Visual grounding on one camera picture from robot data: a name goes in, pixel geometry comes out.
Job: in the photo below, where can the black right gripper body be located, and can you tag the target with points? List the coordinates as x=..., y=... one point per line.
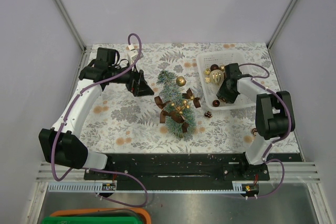
x=228, y=94

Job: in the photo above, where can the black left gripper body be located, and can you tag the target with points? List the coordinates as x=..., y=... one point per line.
x=128, y=78

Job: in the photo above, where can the frosted pine cone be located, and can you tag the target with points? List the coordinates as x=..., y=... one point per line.
x=254, y=132
x=208, y=114

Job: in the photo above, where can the gold glitter bauble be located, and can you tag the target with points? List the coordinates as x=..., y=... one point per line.
x=181, y=81

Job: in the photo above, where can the brown ribbon ornaments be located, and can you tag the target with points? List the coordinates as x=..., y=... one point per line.
x=174, y=111

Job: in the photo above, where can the small green christmas tree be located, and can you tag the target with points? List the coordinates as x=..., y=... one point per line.
x=172, y=92

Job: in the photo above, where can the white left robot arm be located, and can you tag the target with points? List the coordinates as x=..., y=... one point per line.
x=61, y=144

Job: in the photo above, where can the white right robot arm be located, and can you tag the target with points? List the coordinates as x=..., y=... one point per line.
x=274, y=117

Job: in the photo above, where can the large gold striped bauble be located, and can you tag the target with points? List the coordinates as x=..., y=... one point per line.
x=216, y=76

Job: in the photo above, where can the dark brown bauble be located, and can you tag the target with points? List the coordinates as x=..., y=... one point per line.
x=214, y=67

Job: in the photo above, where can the floral patterned table mat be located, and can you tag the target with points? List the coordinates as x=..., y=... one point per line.
x=121, y=123

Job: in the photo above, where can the orange plastic bin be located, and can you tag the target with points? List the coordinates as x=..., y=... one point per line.
x=106, y=212

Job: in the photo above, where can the green plastic bin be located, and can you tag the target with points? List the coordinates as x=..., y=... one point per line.
x=91, y=220

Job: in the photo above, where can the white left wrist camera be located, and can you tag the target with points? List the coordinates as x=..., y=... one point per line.
x=132, y=54

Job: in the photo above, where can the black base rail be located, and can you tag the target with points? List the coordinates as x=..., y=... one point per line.
x=180, y=171

